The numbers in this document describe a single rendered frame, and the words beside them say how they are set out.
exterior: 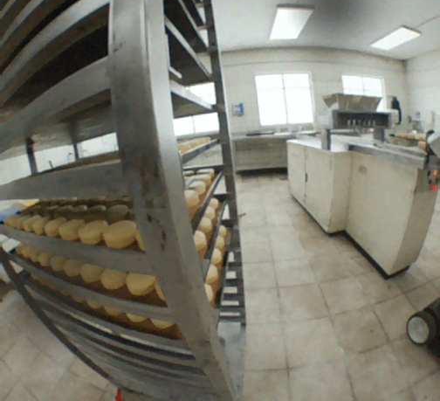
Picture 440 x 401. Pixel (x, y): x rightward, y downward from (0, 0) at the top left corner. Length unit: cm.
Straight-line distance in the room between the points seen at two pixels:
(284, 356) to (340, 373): 32
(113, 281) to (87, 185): 19
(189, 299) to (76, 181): 15
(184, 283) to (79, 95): 18
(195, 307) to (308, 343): 107
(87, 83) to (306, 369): 122
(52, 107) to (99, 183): 10
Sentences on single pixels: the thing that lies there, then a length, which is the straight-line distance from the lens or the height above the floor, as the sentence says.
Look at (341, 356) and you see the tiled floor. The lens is 122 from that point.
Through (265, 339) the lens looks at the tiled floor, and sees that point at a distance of 120.
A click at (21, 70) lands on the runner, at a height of 122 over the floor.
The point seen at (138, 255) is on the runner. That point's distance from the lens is 20.
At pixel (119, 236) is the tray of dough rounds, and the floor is 97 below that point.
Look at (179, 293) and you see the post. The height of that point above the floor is 96.
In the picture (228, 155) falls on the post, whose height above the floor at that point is 100.
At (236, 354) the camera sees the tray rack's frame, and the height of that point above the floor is 15.
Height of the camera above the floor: 108
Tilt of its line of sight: 15 degrees down
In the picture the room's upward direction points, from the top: 7 degrees counter-clockwise
